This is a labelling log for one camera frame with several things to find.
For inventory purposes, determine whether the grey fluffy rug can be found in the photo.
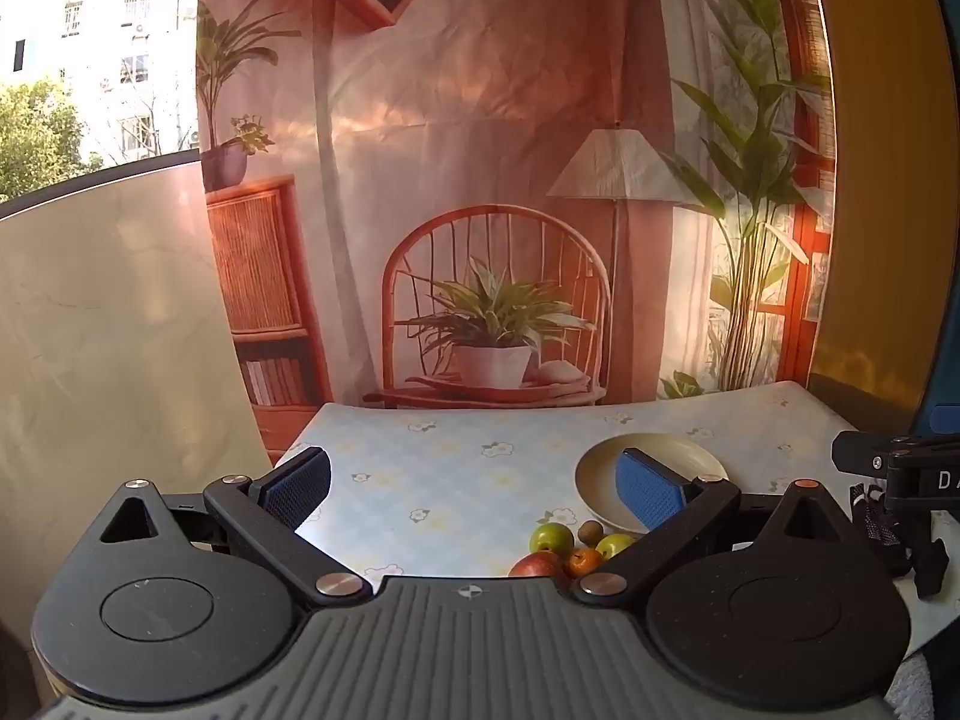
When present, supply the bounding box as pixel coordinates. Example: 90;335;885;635
889;649;960;720

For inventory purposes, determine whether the green round fruit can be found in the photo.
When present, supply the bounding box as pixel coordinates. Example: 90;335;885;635
529;523;575;558

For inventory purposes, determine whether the green tree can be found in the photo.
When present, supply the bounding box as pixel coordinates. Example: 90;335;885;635
0;79;102;200

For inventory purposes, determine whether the white apartment building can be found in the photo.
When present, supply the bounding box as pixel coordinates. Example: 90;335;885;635
0;0;203;166

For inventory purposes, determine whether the beige plate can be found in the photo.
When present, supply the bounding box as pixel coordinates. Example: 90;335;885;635
575;433;730;535

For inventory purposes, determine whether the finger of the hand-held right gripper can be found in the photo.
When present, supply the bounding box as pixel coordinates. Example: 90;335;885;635
831;431;895;473

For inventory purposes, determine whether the printed room backdrop cloth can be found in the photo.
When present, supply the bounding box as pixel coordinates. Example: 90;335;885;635
196;0;837;466

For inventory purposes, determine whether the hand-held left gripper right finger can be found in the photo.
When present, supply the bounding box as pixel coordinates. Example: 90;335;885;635
568;448;854;607

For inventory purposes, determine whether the black mesh cloth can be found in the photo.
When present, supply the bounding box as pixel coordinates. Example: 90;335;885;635
850;484;950;601

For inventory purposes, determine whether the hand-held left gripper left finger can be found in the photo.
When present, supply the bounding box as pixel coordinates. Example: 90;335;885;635
96;446;374;611

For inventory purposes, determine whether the marble-look board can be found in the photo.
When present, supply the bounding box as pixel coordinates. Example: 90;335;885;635
0;150;275;691

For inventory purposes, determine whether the red apple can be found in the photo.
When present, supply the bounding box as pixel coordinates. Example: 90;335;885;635
508;550;571;592

